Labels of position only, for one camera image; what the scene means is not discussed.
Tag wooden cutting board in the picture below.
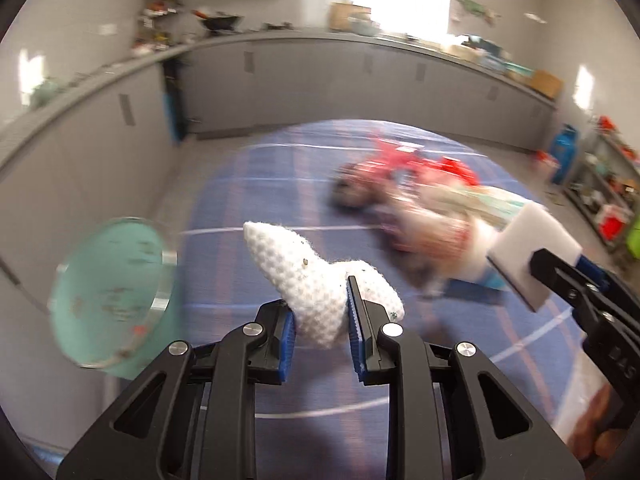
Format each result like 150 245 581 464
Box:
329 2 372 31

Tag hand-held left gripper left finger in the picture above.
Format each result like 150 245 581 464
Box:
56 299 301 480

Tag cardboard box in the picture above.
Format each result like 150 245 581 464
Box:
530 70 565 100

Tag red plastic wrapper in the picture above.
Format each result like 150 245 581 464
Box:
345 132 478 196

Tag blue water jug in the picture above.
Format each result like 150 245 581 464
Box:
549 124 581 185

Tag black wok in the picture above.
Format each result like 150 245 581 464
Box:
197 9 242 35

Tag grey kitchen cabinets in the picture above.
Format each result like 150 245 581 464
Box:
0 35 558 226

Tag pale green packet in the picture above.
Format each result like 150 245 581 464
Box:
470 186 532 223

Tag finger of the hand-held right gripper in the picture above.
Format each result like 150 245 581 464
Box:
530 248 622 337
575 254 640 312

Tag teal pot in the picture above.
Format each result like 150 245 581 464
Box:
31 77 66 108

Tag metal storage shelf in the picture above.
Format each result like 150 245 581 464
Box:
565 116 640 261

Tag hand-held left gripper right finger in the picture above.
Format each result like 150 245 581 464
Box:
345 275 586 480

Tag green wall decoration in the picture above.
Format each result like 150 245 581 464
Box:
455 0 502 25

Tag dark crumpled wrapper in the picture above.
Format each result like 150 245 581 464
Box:
327 164 383 213

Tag metal spice rack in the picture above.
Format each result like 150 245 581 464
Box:
134 0 183 56

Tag white knitted cloth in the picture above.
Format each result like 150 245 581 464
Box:
242 220 405 352

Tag person's right hand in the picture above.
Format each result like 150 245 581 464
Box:
570 385 632 463

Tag white sponge block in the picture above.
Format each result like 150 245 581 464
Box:
486 204 584 313

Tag speckled grey countertop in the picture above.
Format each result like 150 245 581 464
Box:
0 29 560 171

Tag teal trash bin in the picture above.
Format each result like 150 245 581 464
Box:
47 216 201 381

